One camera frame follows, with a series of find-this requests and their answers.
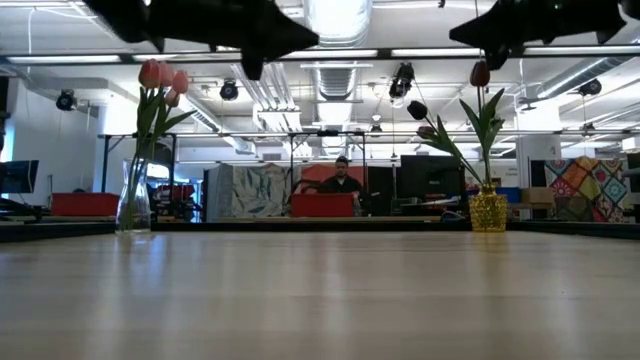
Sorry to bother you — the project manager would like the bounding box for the black ceiling spotlight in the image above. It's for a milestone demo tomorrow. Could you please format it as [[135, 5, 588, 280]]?
[[219, 79, 240, 102], [578, 78, 603, 97], [54, 88, 78, 112], [388, 62, 416, 100]]

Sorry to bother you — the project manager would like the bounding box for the person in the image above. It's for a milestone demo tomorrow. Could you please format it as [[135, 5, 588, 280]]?
[[317, 155, 367, 197]]

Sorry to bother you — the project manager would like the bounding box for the colourful patchwork quilt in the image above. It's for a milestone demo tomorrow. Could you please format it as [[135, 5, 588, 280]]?
[[543, 155, 632, 224]]

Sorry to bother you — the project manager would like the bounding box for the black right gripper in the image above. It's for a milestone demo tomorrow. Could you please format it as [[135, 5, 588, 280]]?
[[448, 0, 554, 72]]

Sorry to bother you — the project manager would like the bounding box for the yellow glass vase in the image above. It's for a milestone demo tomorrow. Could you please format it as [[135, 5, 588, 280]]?
[[468, 183, 509, 234]]

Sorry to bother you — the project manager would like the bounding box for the black monitor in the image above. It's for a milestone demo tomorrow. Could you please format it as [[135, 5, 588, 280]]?
[[0, 159, 40, 195], [399, 154, 466, 201]]

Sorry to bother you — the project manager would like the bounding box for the black bar with light strips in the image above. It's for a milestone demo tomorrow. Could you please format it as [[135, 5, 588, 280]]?
[[0, 45, 640, 66]]

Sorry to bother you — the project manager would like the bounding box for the cardboard box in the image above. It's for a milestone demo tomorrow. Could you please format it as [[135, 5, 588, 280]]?
[[520, 187, 556, 205]]

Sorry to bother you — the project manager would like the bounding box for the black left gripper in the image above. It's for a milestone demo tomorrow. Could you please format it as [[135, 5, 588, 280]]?
[[148, 0, 320, 81]]

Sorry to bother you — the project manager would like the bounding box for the orange red partition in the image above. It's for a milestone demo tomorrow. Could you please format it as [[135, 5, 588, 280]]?
[[298, 163, 369, 196]]

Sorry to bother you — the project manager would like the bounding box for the red storage bin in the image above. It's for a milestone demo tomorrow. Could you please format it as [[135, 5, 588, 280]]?
[[51, 192, 121, 217], [291, 193, 356, 218]]

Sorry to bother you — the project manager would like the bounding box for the silver ventilation duct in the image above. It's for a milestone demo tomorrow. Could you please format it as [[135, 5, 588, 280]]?
[[534, 37, 640, 100], [302, 0, 374, 101]]

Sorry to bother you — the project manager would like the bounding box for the black aluminium table frame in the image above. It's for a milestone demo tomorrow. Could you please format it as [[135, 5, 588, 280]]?
[[0, 218, 640, 244]]

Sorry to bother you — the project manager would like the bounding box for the dark red artificial tulip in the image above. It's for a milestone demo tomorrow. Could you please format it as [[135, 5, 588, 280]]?
[[458, 60, 507, 187], [416, 124, 481, 187]]

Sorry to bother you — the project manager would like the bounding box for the leaf patterned partition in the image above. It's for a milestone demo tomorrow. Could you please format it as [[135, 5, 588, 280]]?
[[206, 162, 294, 219]]

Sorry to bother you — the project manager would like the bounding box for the clear glass vase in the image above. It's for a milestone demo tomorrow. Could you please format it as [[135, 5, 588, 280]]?
[[115, 158, 152, 235]]

